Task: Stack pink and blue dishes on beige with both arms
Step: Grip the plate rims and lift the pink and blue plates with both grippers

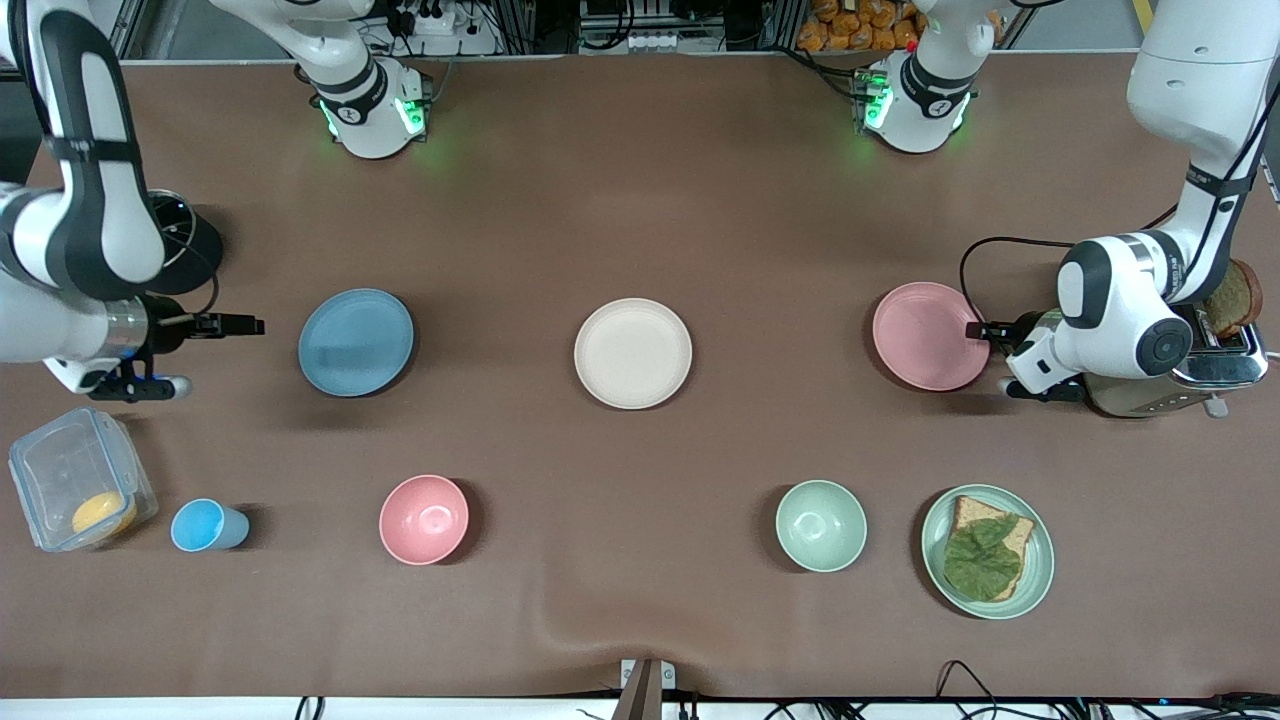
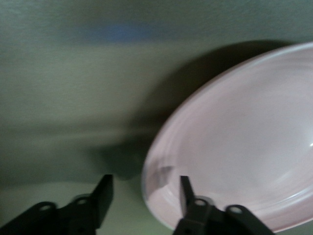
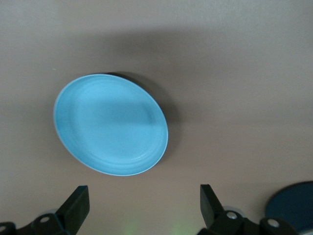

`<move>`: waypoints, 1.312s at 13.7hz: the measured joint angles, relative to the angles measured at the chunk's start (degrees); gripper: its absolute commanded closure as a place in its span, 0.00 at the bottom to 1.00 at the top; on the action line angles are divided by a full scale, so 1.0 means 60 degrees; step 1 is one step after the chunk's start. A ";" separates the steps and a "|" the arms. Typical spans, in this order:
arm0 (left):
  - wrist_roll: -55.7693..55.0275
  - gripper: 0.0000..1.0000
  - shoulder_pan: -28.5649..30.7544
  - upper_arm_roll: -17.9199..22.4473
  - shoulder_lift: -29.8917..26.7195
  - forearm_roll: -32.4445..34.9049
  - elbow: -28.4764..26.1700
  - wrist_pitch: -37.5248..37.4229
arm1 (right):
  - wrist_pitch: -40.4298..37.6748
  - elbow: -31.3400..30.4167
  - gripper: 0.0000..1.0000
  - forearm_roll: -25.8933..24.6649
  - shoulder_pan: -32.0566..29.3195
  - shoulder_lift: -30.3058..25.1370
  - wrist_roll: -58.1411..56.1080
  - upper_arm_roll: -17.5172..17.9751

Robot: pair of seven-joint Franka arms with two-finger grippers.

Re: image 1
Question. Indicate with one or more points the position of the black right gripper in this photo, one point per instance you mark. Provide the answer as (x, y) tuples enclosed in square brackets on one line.
[(168, 327)]

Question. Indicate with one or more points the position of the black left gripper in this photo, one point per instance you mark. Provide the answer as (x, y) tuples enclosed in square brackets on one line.
[(1027, 327)]

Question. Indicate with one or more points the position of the pink plate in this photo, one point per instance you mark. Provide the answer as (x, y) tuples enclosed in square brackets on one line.
[(925, 335)]

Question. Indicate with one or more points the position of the blue plate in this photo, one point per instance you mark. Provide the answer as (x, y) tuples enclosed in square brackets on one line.
[(355, 342)]

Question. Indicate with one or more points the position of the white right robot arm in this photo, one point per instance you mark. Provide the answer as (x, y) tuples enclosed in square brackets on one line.
[(100, 200)]

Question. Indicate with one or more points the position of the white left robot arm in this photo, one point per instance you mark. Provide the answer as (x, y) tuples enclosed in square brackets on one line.
[(1120, 320)]

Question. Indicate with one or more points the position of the dark blue pot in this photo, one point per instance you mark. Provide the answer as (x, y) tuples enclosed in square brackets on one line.
[(203, 250)]

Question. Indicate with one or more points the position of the toast slice with crust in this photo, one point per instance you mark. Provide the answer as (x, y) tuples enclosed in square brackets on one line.
[(975, 512)]

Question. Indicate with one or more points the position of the blue cup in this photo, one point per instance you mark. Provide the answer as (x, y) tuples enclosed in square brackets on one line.
[(200, 525)]

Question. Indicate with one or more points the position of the clear plastic container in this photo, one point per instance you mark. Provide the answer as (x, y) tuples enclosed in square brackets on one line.
[(60, 470)]

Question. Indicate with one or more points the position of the green lettuce leaf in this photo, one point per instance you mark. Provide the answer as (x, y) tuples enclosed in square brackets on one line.
[(980, 565)]

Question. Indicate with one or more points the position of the green plate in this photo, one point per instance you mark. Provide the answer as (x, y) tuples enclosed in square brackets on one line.
[(1040, 560)]

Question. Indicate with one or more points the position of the silver toaster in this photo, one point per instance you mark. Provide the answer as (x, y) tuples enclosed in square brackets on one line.
[(1220, 370)]

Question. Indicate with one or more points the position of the green bowl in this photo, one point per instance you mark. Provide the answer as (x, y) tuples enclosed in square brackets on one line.
[(820, 525)]

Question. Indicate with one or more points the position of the brown bread slice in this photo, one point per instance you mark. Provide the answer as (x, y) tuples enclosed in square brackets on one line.
[(1235, 300)]

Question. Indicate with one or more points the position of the pink bowl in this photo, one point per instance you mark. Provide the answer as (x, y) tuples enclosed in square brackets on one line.
[(423, 520)]

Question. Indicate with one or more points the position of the bag of orange buns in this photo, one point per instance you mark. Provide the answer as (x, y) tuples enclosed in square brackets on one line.
[(850, 30)]

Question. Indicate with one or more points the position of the beige plate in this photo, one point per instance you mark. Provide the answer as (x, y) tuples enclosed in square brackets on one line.
[(632, 353)]

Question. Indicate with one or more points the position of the brown tablecloth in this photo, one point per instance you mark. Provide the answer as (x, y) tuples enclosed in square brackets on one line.
[(640, 200)]

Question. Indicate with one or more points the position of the white power strip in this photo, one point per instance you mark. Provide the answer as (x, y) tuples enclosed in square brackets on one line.
[(650, 42)]

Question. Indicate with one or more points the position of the metal table bracket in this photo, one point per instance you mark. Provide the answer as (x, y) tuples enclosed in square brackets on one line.
[(645, 685)]

